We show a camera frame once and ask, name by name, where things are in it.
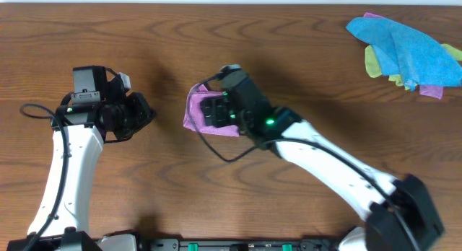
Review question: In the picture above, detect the blue cloth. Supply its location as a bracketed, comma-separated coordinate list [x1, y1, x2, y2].
[346, 17, 461, 90]

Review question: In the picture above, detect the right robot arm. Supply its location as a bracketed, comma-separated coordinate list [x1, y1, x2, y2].
[199, 94, 445, 250]

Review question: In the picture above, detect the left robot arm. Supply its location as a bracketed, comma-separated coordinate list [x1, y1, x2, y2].
[7, 92, 155, 250]

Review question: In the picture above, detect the purple cloth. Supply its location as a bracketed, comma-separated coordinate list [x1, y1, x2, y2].
[189, 85, 239, 137]
[362, 12, 445, 100]

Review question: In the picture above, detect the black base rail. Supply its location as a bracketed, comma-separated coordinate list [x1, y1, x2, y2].
[138, 238, 339, 251]

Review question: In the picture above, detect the right black cable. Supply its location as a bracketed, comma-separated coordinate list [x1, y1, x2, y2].
[186, 73, 422, 251]

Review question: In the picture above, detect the green cloth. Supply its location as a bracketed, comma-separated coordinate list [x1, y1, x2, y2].
[365, 44, 461, 100]

